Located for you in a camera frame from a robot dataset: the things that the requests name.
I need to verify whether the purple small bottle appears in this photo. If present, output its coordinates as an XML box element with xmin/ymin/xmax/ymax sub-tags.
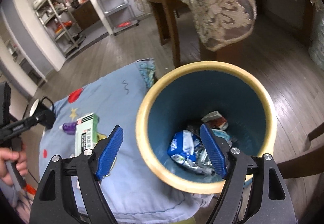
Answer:
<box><xmin>59</xmin><ymin>122</ymin><xmax>76</xmax><ymax>135</ymax></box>

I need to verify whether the green white paper box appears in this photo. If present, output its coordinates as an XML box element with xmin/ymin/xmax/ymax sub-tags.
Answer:
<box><xmin>74</xmin><ymin>113</ymin><xmax>98</xmax><ymax>156</ymax></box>

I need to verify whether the blue white wipes package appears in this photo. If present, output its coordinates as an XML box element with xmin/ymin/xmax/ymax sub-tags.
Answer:
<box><xmin>167</xmin><ymin>130</ymin><xmax>202</xmax><ymax>166</ymax></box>

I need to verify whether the light blue face mask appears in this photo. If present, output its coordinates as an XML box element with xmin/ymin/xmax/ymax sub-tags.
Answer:
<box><xmin>211</xmin><ymin>129</ymin><xmax>232</xmax><ymax>147</ymax></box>

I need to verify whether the pink snack wrapper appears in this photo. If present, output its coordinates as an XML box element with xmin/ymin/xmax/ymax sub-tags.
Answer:
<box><xmin>201</xmin><ymin>111</ymin><xmax>228</xmax><ymax>130</ymax></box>

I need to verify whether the person's left hand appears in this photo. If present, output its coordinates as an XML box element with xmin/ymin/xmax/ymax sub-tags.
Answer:
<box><xmin>0</xmin><ymin>143</ymin><xmax>29</xmax><ymax>186</ymax></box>

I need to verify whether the black mug white inside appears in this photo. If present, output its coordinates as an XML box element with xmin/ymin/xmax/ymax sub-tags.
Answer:
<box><xmin>29</xmin><ymin>96</ymin><xmax>55</xmax><ymax>130</ymax></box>

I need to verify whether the silver foil wrapper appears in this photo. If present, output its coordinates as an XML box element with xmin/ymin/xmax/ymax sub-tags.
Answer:
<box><xmin>183</xmin><ymin>147</ymin><xmax>215</xmax><ymax>175</ymax></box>

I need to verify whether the light blue cartoon cushion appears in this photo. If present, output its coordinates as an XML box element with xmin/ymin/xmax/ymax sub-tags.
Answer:
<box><xmin>38</xmin><ymin>58</ymin><xmax>215</xmax><ymax>222</ymax></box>

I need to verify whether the teal bin with yellow rim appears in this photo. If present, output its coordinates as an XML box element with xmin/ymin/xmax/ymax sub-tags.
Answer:
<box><xmin>136</xmin><ymin>61</ymin><xmax>277</xmax><ymax>194</ymax></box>

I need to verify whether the orange wooden chair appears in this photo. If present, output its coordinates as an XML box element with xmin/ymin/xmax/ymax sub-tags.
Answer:
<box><xmin>276</xmin><ymin>122</ymin><xmax>324</xmax><ymax>180</ymax></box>

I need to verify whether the metal kitchen shelf rack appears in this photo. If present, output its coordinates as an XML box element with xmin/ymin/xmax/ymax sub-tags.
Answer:
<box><xmin>32</xmin><ymin>0</ymin><xmax>86</xmax><ymax>58</ymax></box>

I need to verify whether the wooden dining chair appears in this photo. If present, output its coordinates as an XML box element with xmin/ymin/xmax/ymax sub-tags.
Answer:
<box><xmin>126</xmin><ymin>0</ymin><xmax>219</xmax><ymax>68</ymax></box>

